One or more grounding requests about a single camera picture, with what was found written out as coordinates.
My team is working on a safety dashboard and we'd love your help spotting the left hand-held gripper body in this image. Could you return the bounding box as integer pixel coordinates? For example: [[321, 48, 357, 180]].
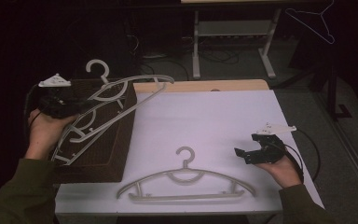
[[37, 73, 82, 119]]

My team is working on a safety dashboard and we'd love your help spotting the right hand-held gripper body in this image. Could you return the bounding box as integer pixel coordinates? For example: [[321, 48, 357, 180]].
[[251, 122, 297, 165]]

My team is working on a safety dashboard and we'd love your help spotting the grey plastic hanger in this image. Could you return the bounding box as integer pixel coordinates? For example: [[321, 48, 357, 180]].
[[116, 146, 257, 203], [69, 59, 175, 144], [50, 92, 129, 166]]

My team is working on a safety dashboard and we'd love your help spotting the dark brown woven basket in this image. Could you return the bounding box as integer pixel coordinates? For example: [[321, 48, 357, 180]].
[[24, 78, 138, 185]]

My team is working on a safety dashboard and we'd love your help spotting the person's right hand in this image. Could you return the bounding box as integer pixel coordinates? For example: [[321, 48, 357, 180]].
[[255, 152, 303, 189]]

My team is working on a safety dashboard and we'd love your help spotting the person's left hand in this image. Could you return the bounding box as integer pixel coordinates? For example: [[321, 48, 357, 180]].
[[24, 108, 78, 161]]

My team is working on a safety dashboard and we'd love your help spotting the black metal stand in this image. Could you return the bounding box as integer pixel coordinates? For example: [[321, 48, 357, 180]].
[[276, 60, 354, 121]]

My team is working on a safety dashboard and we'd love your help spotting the white metal stand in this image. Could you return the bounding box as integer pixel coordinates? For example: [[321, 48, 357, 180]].
[[180, 0, 284, 80]]

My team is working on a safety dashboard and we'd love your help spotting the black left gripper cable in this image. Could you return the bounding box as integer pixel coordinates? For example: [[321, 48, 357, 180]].
[[27, 108, 46, 129]]

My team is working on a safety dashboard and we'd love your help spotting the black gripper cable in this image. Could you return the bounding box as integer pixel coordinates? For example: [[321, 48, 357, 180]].
[[287, 128, 322, 184], [27, 108, 46, 129]]

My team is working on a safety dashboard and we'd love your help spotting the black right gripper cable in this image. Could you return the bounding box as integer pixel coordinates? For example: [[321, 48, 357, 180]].
[[287, 128, 322, 184]]

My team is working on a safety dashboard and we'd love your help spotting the metal floor rail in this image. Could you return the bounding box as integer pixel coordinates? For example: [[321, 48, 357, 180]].
[[315, 90, 358, 208]]

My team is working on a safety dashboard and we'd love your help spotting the blue wire hanger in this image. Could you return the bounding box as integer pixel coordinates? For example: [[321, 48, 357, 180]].
[[284, 0, 337, 46]]

